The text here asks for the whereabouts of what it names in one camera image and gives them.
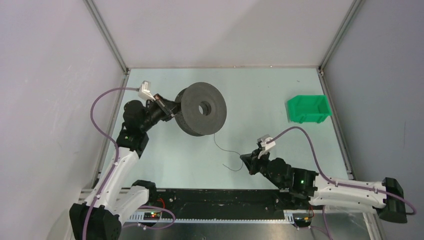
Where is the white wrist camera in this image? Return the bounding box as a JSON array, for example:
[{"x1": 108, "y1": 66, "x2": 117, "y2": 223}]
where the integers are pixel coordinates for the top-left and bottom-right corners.
[
  {"x1": 257, "y1": 134, "x2": 276, "y2": 159},
  {"x1": 138, "y1": 81, "x2": 155, "y2": 102}
]

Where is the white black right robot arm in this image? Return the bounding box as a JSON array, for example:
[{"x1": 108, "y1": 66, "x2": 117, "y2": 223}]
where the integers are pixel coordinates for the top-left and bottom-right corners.
[{"x1": 240, "y1": 149, "x2": 408, "y2": 224}]

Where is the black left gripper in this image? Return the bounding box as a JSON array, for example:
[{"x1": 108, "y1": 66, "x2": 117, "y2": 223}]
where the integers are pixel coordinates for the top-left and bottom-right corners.
[{"x1": 139, "y1": 93, "x2": 185, "y2": 132}]

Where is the green plastic bin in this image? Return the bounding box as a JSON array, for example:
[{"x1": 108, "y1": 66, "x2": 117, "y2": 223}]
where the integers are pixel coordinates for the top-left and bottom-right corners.
[{"x1": 287, "y1": 95, "x2": 333, "y2": 124}]

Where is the aluminium corner frame post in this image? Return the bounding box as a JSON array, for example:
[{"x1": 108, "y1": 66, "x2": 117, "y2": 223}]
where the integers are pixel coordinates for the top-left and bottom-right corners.
[
  {"x1": 83, "y1": 0, "x2": 129, "y2": 75},
  {"x1": 318, "y1": 0, "x2": 366, "y2": 73}
]

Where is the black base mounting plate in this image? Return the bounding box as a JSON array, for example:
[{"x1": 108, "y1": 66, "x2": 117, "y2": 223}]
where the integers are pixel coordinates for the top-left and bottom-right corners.
[{"x1": 146, "y1": 188, "x2": 310, "y2": 220}]

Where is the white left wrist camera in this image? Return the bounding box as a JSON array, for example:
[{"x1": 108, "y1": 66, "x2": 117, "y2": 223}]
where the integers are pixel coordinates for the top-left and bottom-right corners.
[{"x1": 138, "y1": 81, "x2": 155, "y2": 102}]

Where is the aluminium corner frame post right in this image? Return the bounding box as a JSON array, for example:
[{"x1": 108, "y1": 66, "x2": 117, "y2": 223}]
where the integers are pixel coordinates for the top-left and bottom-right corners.
[{"x1": 318, "y1": 0, "x2": 366, "y2": 73}]

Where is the dark grey cable spool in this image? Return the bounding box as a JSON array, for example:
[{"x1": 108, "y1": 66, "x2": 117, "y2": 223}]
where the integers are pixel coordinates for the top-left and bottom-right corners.
[{"x1": 175, "y1": 82, "x2": 227, "y2": 137}]

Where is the grey slotted cable duct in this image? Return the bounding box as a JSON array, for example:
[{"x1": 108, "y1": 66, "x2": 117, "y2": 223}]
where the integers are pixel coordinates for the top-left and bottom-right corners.
[{"x1": 125, "y1": 211, "x2": 299, "y2": 223}]

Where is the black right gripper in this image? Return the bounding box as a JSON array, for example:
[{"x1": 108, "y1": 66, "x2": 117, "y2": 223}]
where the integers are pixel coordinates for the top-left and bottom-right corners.
[{"x1": 240, "y1": 147, "x2": 270, "y2": 180}]

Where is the aluminium corner frame post left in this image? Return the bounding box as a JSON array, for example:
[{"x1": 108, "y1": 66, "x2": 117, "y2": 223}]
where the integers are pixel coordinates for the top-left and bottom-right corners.
[{"x1": 83, "y1": 0, "x2": 129, "y2": 75}]

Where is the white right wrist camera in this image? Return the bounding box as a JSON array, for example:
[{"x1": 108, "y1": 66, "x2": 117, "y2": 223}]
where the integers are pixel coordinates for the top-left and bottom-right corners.
[{"x1": 257, "y1": 134, "x2": 276, "y2": 159}]

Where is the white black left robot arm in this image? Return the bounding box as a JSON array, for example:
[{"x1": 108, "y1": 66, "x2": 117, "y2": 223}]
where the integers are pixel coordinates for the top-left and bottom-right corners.
[{"x1": 69, "y1": 94, "x2": 181, "y2": 240}]

